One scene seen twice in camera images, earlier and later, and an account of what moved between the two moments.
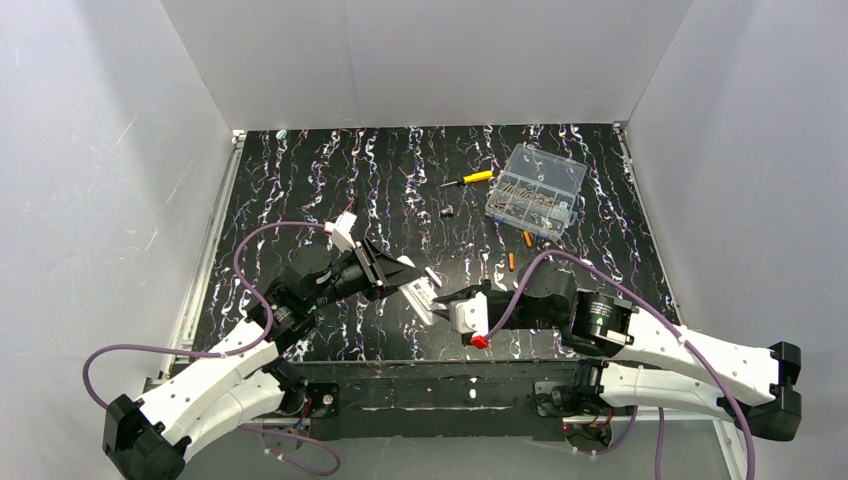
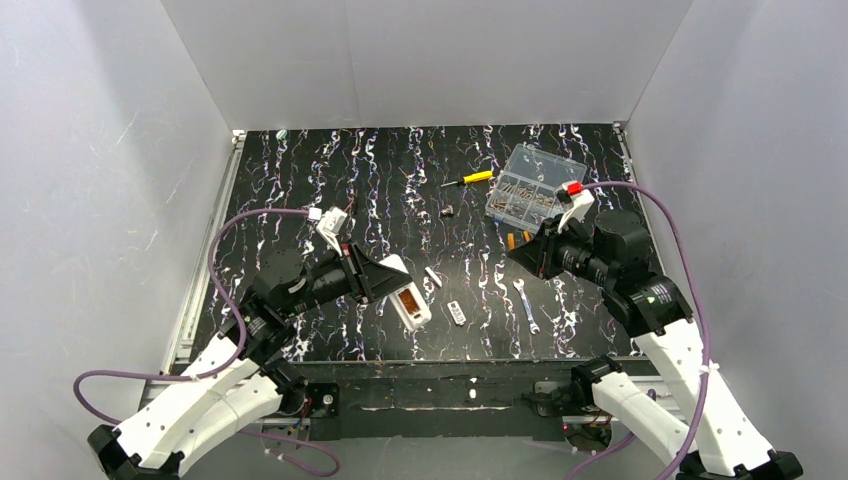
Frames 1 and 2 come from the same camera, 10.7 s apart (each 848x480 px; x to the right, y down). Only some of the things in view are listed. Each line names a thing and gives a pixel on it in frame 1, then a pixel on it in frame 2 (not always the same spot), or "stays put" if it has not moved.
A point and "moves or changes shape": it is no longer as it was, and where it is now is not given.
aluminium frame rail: [198, 281] stays put
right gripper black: [488, 304] to [547, 251]
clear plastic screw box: [537, 191] stays put
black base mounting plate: [437, 399] stays put
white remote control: [421, 293] moves or changes shape
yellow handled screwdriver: [471, 177] stays put
